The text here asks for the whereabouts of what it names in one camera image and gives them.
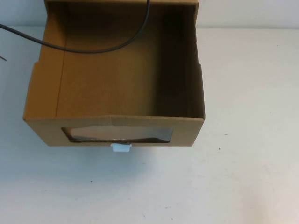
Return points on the brown cardboard windowed drawer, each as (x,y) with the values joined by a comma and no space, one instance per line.
(46,93)

